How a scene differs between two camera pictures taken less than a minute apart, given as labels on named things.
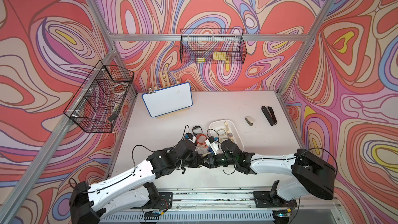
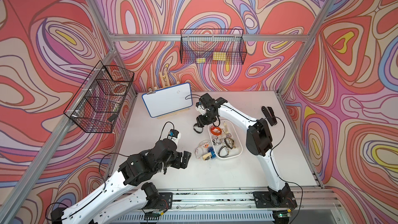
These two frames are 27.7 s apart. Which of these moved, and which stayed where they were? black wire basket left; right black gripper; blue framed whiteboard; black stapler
Moved: right black gripper
Stayed: blue framed whiteboard; black stapler; black wire basket left
